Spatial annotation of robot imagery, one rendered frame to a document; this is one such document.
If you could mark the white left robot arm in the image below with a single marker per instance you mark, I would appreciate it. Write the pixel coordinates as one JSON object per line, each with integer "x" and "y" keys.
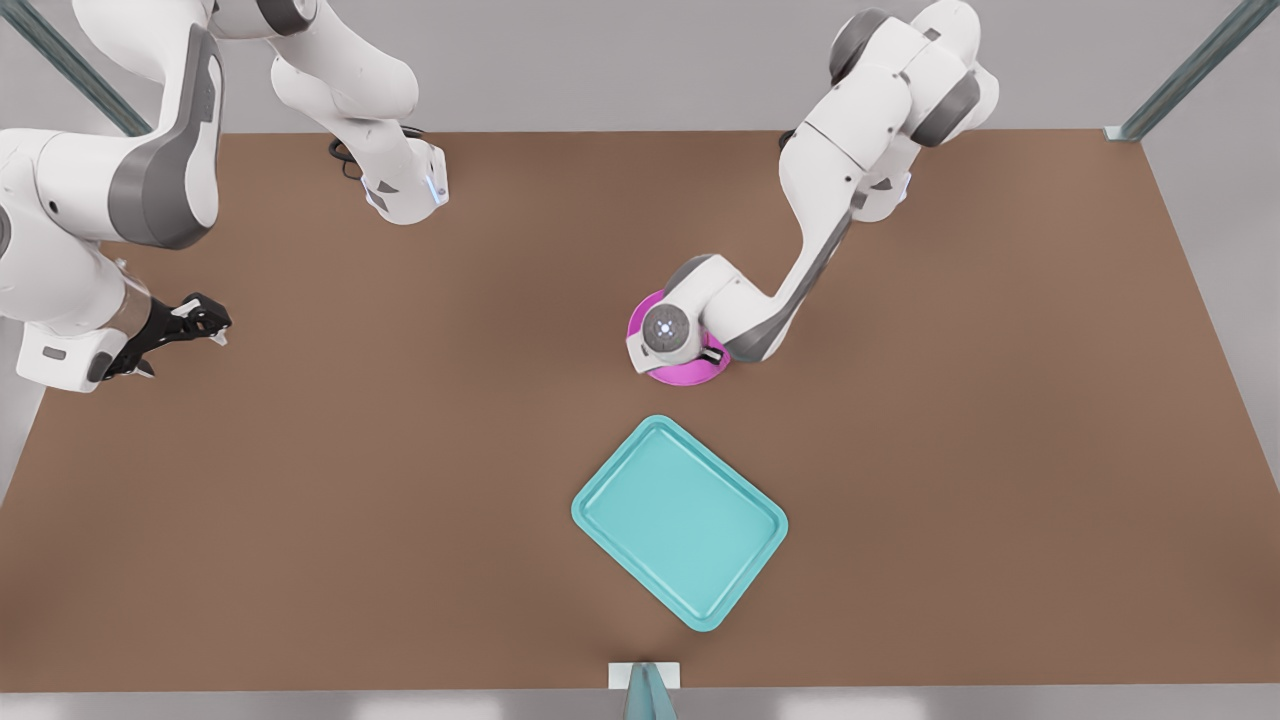
{"x": 850, "y": 130}

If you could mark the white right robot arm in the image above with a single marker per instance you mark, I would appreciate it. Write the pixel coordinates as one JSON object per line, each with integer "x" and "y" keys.
{"x": 70, "y": 190}

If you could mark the magenta round plate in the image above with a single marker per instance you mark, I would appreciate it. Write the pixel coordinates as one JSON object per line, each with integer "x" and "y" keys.
{"x": 690, "y": 374}

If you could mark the teal rectangular tray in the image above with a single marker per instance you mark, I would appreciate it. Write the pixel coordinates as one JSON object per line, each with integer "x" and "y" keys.
{"x": 680, "y": 522}

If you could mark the silver frame post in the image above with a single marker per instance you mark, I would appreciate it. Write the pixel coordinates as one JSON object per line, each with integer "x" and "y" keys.
{"x": 648, "y": 692}
{"x": 1190, "y": 70}
{"x": 70, "y": 62}

